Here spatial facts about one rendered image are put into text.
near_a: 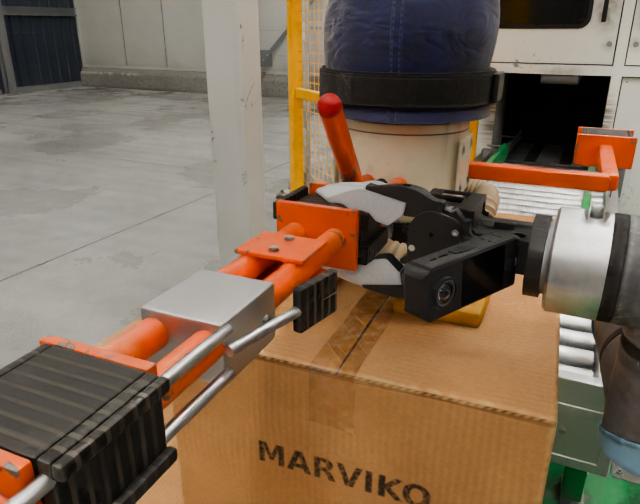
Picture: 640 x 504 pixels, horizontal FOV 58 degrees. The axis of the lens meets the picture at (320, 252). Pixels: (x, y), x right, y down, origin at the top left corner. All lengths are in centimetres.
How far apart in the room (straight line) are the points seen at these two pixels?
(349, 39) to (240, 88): 147
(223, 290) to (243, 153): 180
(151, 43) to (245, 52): 1107
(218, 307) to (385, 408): 25
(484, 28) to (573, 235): 31
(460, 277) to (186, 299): 21
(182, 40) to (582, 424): 1189
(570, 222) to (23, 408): 40
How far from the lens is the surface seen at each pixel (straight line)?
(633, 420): 55
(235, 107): 217
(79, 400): 29
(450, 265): 45
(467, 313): 66
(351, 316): 67
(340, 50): 71
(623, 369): 54
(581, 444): 135
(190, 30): 1253
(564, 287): 49
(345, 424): 60
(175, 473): 109
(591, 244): 49
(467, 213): 52
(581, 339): 157
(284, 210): 54
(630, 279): 49
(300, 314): 40
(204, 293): 39
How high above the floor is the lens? 126
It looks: 21 degrees down
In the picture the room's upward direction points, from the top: straight up
